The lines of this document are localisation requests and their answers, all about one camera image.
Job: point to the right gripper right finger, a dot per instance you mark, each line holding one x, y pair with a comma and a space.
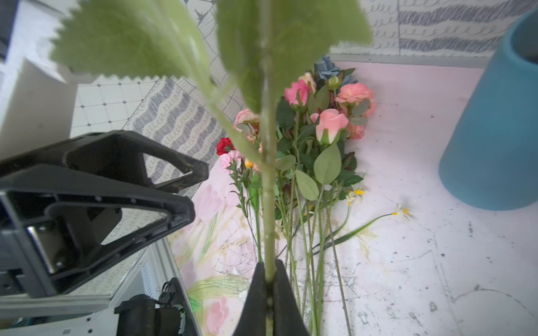
287, 319

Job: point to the blue grey rose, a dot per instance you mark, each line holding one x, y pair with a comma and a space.
326, 68

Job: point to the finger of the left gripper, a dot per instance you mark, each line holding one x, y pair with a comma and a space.
117, 155
60, 228

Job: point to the pink rose single stem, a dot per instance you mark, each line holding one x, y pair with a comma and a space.
264, 46

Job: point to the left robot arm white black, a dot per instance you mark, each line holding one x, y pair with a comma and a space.
38, 95

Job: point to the pink flower bunch on table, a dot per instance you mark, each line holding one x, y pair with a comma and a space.
314, 172

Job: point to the tall blue ceramic vase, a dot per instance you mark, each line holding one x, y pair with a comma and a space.
490, 161

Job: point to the red carnation stem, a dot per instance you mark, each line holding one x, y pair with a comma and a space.
224, 146

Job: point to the light pink carnation stem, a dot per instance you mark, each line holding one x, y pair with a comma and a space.
245, 188

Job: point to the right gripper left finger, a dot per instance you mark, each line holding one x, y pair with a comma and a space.
252, 321

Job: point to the small white daisy stem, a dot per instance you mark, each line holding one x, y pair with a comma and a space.
370, 222

